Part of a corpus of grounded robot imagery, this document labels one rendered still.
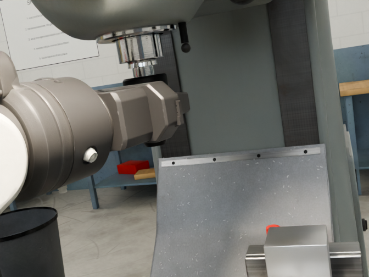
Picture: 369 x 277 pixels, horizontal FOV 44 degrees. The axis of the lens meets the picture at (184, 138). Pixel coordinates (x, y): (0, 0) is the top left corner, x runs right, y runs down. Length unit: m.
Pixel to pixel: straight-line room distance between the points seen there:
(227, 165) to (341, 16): 3.88
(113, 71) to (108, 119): 4.84
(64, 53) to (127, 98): 5.12
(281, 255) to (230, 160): 0.41
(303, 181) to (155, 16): 0.49
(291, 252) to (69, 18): 0.30
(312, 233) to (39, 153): 0.28
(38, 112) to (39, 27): 5.36
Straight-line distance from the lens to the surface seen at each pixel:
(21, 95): 0.34
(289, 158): 0.83
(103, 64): 5.26
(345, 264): 0.52
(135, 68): 0.47
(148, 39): 0.46
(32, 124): 0.33
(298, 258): 0.46
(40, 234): 2.34
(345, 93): 3.84
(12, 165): 0.29
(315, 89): 0.82
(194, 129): 0.86
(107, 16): 0.41
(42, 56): 5.67
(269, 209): 0.82
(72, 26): 0.43
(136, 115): 0.40
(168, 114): 0.41
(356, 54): 4.64
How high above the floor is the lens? 1.27
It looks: 9 degrees down
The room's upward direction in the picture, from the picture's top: 9 degrees counter-clockwise
